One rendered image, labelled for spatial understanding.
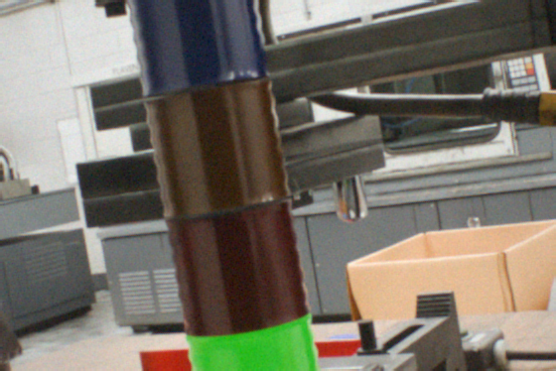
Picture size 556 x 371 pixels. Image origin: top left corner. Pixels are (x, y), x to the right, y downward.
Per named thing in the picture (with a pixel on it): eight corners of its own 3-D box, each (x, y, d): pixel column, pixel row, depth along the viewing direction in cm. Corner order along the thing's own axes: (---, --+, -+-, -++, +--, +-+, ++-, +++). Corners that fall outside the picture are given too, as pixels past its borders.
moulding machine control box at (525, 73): (505, 103, 496) (492, 23, 494) (520, 100, 515) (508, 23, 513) (543, 97, 486) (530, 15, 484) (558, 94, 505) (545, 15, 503)
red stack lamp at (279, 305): (226, 309, 34) (208, 207, 34) (332, 302, 32) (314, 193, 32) (159, 339, 31) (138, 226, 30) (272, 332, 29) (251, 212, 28)
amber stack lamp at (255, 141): (208, 202, 34) (190, 98, 33) (313, 187, 32) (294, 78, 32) (137, 221, 30) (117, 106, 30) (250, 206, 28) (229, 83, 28)
